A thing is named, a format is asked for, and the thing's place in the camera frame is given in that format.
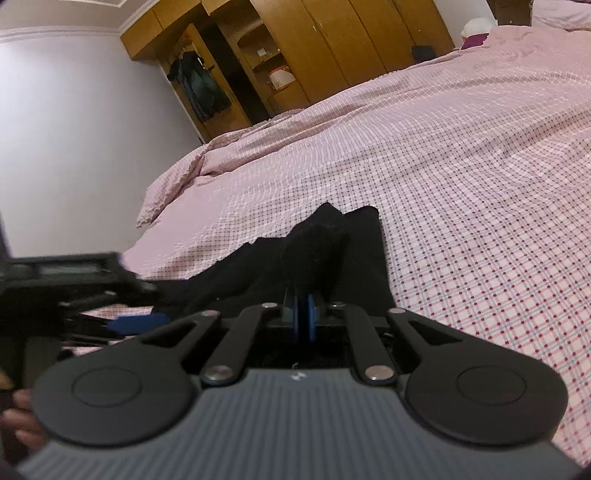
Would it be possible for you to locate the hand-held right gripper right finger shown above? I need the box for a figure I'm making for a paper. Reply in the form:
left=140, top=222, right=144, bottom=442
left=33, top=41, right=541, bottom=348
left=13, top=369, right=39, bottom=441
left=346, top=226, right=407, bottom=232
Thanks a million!
left=302, top=292, right=465, bottom=385

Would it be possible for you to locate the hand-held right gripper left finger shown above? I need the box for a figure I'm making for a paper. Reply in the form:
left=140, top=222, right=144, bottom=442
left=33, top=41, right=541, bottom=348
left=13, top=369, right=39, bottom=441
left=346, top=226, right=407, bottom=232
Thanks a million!
left=140, top=288, right=302, bottom=385

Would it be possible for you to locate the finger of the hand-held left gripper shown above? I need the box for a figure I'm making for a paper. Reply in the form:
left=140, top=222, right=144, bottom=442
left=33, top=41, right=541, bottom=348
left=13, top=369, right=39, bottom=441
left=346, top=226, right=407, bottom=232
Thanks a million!
left=61, top=292, right=171, bottom=348

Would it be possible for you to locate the black garment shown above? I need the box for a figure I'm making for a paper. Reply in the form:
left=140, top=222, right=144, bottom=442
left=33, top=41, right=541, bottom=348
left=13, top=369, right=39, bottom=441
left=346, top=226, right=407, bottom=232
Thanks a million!
left=139, top=202, right=395, bottom=356

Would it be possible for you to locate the person's left hand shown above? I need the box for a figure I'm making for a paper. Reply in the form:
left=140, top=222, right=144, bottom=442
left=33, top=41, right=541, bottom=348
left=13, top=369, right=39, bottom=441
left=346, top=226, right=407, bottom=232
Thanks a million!
left=0, top=388, right=48, bottom=455

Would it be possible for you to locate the pink checked bed cover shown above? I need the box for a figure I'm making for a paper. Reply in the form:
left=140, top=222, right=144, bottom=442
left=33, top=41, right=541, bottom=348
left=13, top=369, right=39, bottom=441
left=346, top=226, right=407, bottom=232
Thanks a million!
left=60, top=23, right=591, bottom=462

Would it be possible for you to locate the white container with red lid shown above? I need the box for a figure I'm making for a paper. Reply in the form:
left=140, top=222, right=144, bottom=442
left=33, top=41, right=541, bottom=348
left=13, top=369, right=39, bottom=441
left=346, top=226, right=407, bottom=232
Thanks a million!
left=269, top=65, right=297, bottom=89

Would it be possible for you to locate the dark hanging jacket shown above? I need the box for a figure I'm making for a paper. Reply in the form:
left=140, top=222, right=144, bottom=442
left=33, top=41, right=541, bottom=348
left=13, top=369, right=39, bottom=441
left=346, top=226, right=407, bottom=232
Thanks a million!
left=167, top=49, right=233, bottom=123

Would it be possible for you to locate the wooden wardrobe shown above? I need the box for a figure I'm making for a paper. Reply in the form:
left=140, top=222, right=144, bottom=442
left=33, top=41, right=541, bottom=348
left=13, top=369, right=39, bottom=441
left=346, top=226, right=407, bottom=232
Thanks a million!
left=120, top=0, right=456, bottom=145

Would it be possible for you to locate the white round pillow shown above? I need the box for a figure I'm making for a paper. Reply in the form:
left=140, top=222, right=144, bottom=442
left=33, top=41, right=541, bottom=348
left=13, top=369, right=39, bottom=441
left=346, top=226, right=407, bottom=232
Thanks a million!
left=459, top=17, right=496, bottom=40

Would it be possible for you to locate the pale pillow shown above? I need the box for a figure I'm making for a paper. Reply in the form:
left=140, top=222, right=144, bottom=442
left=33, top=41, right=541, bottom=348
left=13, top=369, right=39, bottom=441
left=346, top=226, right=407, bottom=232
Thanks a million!
left=531, top=0, right=591, bottom=32

